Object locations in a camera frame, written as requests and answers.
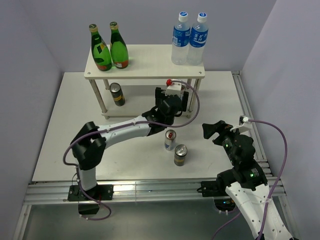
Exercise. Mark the black gold can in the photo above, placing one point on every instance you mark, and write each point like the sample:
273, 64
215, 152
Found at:
117, 94
180, 153

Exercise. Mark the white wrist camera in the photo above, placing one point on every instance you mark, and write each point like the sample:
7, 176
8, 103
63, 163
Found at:
173, 88
244, 125

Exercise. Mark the left blue label water bottle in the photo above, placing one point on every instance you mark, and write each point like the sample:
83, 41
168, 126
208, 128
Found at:
180, 39

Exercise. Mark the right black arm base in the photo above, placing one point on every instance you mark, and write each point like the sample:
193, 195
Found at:
212, 189

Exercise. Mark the green glass bottle front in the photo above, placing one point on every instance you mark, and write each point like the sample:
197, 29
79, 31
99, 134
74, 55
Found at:
99, 50

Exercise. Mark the white two-tier shelf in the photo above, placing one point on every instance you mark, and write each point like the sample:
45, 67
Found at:
150, 66

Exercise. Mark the green glass bottle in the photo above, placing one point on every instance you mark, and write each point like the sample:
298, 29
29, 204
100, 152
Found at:
118, 49
99, 50

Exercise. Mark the silver blue can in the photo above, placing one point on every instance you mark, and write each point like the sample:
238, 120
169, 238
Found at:
183, 88
170, 139

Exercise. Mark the aluminium right side rail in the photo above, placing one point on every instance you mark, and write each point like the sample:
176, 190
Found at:
260, 155

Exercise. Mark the aluminium front rail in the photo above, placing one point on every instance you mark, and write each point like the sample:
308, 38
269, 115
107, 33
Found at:
53, 193

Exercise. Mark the blue label water bottle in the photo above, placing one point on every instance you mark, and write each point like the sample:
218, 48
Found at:
180, 39
197, 40

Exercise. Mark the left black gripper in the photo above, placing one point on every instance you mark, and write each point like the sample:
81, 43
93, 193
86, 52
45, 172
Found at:
159, 97

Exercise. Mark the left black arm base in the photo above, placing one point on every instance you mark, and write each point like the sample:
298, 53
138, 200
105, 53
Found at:
99, 193

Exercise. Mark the right blue label water bottle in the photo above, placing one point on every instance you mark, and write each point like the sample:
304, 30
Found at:
197, 40

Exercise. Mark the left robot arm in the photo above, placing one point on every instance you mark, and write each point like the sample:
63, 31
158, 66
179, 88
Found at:
89, 151

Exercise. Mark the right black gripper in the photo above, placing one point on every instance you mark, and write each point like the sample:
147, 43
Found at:
221, 127

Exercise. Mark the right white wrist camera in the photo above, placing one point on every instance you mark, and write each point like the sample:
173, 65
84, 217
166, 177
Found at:
244, 125

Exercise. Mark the aluminium rail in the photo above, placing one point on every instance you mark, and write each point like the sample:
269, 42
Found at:
53, 193
260, 155

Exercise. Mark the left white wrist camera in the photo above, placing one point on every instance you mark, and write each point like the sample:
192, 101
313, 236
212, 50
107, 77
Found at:
173, 88

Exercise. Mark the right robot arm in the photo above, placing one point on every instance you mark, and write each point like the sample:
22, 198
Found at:
245, 183

